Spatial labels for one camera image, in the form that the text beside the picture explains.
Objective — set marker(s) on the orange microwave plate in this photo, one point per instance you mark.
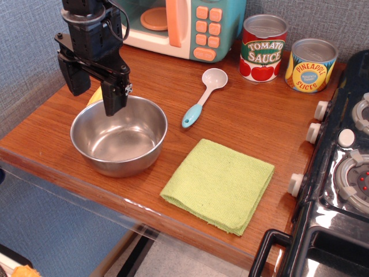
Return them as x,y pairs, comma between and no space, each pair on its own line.
155,19

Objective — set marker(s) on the white spoon with blue handle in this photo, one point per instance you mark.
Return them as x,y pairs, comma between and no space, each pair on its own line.
213,79

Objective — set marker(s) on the yellow toy corn cob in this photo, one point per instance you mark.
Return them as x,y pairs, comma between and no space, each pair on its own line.
97,96

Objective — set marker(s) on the white stove knob lower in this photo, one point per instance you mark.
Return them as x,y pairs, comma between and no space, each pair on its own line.
295,183

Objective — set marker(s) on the white stove knob upper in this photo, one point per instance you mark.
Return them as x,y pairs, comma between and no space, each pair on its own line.
320,110

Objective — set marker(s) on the white stove knob middle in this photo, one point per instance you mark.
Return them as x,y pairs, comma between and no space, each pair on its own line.
313,132

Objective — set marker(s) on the toy microwave teal and orange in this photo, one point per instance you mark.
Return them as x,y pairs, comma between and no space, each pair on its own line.
201,31

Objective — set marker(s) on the white stove knob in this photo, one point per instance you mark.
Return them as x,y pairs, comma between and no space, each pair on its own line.
313,132
295,183
320,110

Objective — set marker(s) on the black oven door handle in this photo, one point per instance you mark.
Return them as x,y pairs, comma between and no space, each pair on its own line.
270,238

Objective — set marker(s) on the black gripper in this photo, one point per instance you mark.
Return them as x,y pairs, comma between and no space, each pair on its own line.
91,49

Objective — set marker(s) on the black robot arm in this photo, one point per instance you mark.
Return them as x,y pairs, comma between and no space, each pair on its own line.
83,7

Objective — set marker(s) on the black toy stove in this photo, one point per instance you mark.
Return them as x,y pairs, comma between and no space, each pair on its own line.
330,220

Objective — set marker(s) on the stainless steel bowl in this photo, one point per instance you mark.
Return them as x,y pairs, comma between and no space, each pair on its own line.
124,144

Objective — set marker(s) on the green towel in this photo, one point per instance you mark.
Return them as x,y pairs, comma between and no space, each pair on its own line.
219,185

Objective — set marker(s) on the pineapple slices can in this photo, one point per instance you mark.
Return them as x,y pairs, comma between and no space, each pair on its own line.
310,65

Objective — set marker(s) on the tomato sauce can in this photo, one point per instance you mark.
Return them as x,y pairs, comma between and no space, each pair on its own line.
262,48

